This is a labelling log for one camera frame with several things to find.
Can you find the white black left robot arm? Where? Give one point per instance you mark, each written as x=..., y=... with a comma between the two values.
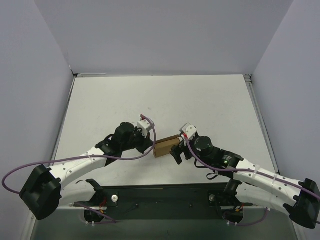
x=42, y=191

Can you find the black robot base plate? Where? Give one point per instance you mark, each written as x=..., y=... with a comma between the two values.
x=197, y=201

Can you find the aluminium table edge rail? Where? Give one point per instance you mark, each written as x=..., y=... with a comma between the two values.
x=249, y=84

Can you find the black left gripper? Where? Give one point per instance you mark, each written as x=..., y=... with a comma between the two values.
x=146, y=143

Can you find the brown paper box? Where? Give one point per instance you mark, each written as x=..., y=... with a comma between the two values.
x=163, y=146

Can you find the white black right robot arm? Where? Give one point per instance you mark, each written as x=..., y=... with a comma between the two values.
x=251, y=184

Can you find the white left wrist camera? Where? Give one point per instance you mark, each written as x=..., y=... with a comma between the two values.
x=146, y=126

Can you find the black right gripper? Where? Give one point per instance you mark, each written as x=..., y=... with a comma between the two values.
x=181, y=150

